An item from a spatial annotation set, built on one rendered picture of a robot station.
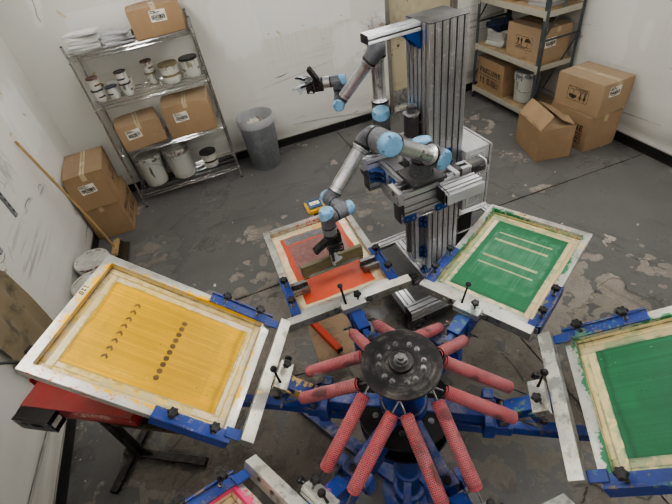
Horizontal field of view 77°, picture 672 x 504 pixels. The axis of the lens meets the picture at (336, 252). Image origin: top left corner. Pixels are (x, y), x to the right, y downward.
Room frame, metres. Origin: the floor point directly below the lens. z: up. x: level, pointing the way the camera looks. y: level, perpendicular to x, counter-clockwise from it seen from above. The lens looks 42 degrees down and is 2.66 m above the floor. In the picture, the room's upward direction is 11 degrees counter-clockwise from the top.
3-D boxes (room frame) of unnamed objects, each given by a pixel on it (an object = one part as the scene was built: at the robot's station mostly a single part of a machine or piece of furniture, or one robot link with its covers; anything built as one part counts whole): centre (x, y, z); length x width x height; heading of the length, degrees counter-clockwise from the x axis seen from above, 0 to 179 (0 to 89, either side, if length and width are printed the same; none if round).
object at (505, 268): (1.48, -0.82, 1.05); 1.08 x 0.61 x 0.23; 133
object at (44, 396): (1.28, 1.20, 1.06); 0.61 x 0.46 x 0.12; 73
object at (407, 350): (0.86, -0.16, 0.67); 0.39 x 0.39 x 1.35
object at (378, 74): (2.76, -0.48, 1.63); 0.15 x 0.12 x 0.55; 170
